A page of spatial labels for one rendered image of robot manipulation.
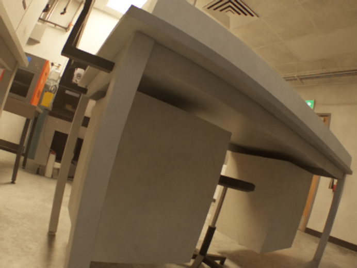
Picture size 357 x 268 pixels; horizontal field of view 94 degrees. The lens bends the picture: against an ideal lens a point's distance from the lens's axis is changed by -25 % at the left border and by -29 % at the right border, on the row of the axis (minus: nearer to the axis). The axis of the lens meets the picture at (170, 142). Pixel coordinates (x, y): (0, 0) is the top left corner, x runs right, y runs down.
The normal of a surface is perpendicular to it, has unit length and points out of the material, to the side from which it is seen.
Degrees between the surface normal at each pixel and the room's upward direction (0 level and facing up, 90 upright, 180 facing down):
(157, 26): 90
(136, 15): 90
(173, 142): 90
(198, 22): 90
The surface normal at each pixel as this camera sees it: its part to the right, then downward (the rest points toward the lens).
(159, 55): 0.50, 0.08
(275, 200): -0.82, -0.28
